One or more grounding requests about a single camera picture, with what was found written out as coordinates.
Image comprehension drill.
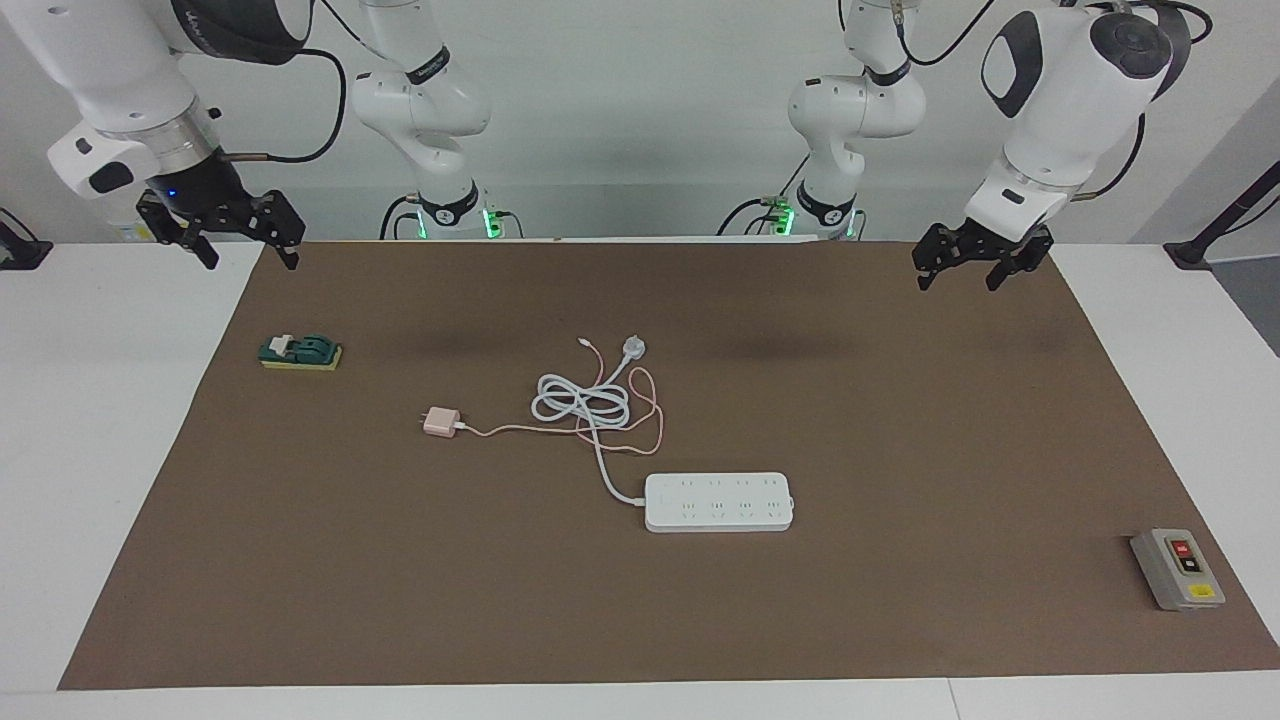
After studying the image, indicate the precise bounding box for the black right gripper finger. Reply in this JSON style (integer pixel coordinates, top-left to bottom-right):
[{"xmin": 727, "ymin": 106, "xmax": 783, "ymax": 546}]
[
  {"xmin": 249, "ymin": 189, "xmax": 306, "ymax": 271},
  {"xmin": 136, "ymin": 194, "xmax": 220, "ymax": 270}
]

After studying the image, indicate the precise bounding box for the white power strip cord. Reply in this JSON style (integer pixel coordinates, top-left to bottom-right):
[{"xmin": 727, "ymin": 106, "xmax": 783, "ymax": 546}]
[{"xmin": 530, "ymin": 336, "xmax": 649, "ymax": 506}]

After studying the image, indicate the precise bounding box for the black clamp stand with pole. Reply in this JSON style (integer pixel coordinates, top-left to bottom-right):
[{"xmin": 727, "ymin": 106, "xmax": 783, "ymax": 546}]
[{"xmin": 1165, "ymin": 160, "xmax": 1280, "ymax": 271}]

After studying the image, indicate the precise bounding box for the green knife switch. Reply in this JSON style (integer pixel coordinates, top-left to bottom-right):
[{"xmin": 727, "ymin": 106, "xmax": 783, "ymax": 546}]
[{"xmin": 258, "ymin": 333, "xmax": 344, "ymax": 373}]

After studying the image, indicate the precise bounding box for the pink charging cable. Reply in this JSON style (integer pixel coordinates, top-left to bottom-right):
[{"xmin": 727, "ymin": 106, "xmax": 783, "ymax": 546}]
[{"xmin": 458, "ymin": 337, "xmax": 669, "ymax": 457}]

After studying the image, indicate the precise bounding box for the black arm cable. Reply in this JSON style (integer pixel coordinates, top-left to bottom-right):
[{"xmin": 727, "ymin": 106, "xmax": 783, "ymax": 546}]
[
  {"xmin": 220, "ymin": 0, "xmax": 401, "ymax": 164},
  {"xmin": 895, "ymin": 0, "xmax": 1201, "ymax": 201}
]

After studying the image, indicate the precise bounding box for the black right base cable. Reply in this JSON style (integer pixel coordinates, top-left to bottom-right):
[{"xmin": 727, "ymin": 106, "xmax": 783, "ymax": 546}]
[{"xmin": 379, "ymin": 195, "xmax": 421, "ymax": 241}]

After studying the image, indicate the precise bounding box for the small black clamp mount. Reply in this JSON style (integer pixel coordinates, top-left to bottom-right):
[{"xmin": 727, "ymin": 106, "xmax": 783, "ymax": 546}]
[{"xmin": 0, "ymin": 208, "xmax": 53, "ymax": 271}]

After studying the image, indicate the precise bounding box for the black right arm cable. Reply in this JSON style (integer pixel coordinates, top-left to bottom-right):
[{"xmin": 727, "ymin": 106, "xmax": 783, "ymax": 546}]
[{"xmin": 220, "ymin": 0, "xmax": 401, "ymax": 164}]

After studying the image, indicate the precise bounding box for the grey push-button switch box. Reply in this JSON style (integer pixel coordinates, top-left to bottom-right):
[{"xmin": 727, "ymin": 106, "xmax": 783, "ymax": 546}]
[{"xmin": 1130, "ymin": 528, "xmax": 1227, "ymax": 612}]

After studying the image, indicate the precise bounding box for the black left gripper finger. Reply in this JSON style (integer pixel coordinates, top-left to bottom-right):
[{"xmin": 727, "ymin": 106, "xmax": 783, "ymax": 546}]
[
  {"xmin": 985, "ymin": 238, "xmax": 1053, "ymax": 293},
  {"xmin": 912, "ymin": 224, "xmax": 963, "ymax": 293}
]

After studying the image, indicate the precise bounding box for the black base cable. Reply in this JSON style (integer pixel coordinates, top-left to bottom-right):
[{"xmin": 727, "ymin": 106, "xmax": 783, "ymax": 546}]
[
  {"xmin": 716, "ymin": 152, "xmax": 813, "ymax": 238},
  {"xmin": 379, "ymin": 195, "xmax": 421, "ymax": 241}
]

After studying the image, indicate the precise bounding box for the white power strip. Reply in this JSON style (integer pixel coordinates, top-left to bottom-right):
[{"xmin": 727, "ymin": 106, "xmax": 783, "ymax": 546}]
[{"xmin": 643, "ymin": 472, "xmax": 797, "ymax": 534}]

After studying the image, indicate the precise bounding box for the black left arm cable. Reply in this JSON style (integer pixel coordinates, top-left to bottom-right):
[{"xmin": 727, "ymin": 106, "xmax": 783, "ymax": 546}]
[{"xmin": 895, "ymin": 0, "xmax": 1201, "ymax": 201}]

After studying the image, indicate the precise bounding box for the black left base cable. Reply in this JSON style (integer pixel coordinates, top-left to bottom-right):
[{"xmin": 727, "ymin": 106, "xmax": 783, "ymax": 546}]
[{"xmin": 716, "ymin": 152, "xmax": 813, "ymax": 238}]

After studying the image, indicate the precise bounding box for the brown table mat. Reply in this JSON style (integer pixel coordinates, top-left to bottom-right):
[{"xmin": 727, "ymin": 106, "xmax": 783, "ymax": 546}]
[{"xmin": 57, "ymin": 238, "xmax": 1280, "ymax": 691}]

